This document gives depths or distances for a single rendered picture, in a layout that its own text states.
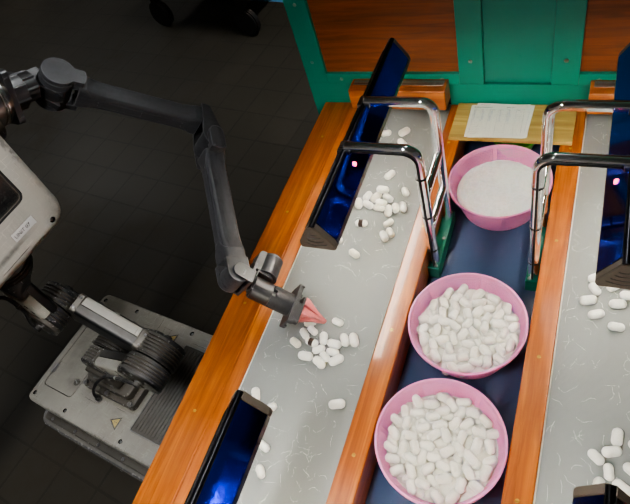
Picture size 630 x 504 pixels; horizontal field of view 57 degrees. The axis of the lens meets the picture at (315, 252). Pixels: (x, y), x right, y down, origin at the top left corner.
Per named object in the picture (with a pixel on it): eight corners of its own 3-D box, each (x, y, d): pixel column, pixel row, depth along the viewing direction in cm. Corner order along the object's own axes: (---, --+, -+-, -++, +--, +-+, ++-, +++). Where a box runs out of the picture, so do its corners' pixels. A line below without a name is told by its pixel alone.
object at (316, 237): (301, 247, 122) (291, 225, 117) (381, 61, 154) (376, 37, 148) (336, 251, 119) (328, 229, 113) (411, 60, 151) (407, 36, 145)
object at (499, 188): (450, 227, 160) (448, 214, 156) (466, 169, 171) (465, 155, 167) (536, 237, 151) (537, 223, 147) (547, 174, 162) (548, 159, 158)
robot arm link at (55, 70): (209, 125, 163) (223, 102, 155) (212, 165, 157) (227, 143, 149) (34, 81, 139) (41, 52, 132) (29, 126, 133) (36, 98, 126)
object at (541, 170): (524, 290, 144) (529, 161, 109) (535, 227, 154) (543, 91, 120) (610, 302, 136) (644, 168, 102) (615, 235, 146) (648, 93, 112)
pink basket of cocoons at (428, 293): (420, 400, 134) (415, 382, 126) (406, 302, 150) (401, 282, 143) (540, 384, 129) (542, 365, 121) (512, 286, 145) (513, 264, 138)
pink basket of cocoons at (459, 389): (367, 498, 124) (358, 485, 116) (399, 384, 137) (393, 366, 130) (496, 538, 113) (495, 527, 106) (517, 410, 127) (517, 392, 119)
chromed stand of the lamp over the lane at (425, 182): (371, 268, 159) (334, 150, 125) (390, 213, 170) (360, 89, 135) (440, 278, 152) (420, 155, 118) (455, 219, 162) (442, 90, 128)
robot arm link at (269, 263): (217, 286, 140) (231, 271, 133) (232, 250, 147) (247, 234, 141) (259, 309, 143) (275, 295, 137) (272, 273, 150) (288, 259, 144)
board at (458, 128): (448, 140, 169) (448, 137, 168) (459, 105, 176) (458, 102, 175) (571, 145, 156) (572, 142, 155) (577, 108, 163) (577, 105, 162)
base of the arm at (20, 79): (-3, 120, 133) (-24, 67, 126) (28, 108, 138) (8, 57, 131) (21, 125, 129) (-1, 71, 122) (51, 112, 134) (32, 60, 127)
